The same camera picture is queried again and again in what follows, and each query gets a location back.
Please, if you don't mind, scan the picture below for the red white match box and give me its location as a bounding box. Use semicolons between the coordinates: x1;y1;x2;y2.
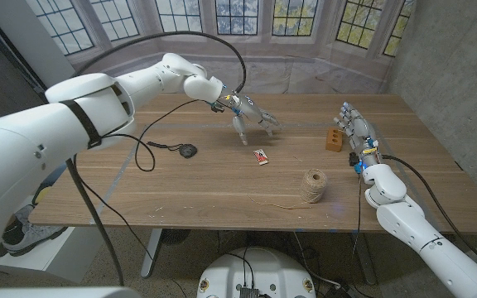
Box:
253;148;270;166

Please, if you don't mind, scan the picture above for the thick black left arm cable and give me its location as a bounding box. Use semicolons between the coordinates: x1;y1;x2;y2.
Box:
65;31;248;287

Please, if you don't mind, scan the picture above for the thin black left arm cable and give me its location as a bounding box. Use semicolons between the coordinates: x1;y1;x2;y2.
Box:
71;99;201;298

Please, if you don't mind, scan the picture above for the loose twine strand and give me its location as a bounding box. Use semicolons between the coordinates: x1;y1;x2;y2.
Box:
247;195;312;210

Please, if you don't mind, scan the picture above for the black round disc with cord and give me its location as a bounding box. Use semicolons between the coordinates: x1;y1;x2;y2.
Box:
147;141;199;160

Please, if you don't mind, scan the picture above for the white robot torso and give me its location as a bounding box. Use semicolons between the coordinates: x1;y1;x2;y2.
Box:
196;247;317;298

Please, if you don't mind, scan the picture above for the grey black sneaker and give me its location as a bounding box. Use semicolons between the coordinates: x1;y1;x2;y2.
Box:
1;204;68;258

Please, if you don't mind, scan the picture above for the yellow round object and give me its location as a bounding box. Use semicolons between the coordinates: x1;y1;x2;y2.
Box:
34;181;54;206

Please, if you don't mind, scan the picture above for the white floor cable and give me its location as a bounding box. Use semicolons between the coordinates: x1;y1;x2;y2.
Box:
291;231;343;289

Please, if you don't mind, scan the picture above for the printed window backdrop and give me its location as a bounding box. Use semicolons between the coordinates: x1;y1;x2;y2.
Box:
25;0;417;101

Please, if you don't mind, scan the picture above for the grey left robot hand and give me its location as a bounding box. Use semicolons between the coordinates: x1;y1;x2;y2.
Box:
221;93;282;147

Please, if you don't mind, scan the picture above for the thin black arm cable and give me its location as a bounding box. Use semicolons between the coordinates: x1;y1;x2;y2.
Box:
351;173;364;254
71;99;201;298

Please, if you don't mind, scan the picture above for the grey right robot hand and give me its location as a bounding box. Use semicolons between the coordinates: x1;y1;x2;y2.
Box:
332;102;383;167

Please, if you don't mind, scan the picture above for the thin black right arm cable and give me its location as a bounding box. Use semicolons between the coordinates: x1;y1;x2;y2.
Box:
351;173;364;254

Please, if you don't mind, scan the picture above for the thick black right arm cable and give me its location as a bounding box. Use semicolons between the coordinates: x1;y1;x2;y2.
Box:
381;153;477;276

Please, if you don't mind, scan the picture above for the wooden block with two holes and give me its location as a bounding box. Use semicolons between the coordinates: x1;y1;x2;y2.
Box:
325;127;344;153

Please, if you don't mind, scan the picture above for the brown twine spool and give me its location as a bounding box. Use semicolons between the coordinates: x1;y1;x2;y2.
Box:
300;168;329;204

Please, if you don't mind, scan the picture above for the grey table leg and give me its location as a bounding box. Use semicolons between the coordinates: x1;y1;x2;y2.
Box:
140;228;165;279
349;232;378;286

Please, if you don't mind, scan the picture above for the white robot chest rim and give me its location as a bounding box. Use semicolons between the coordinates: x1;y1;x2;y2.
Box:
0;286;141;298

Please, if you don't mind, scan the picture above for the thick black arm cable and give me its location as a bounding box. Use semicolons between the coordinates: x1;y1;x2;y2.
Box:
65;31;248;287
381;153;477;276

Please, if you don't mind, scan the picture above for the black round fan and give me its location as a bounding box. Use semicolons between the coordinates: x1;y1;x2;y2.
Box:
161;228;191;247

